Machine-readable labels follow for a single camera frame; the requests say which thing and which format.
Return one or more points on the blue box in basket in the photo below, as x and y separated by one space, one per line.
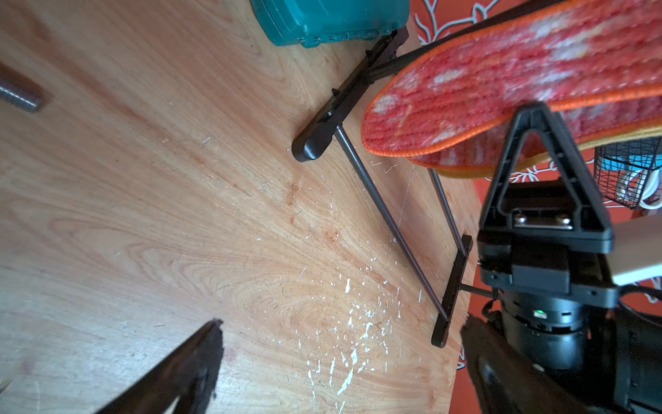
629 163

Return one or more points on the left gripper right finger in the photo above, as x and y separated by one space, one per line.
505 381

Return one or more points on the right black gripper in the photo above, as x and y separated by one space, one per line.
548 264

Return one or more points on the red patterned insole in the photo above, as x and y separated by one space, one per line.
598 63

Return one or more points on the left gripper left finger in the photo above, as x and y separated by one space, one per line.
185 380

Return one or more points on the green tool case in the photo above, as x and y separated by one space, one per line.
310 23

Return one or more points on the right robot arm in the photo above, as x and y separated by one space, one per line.
562 341

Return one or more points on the black wire basket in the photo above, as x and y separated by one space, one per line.
635 190

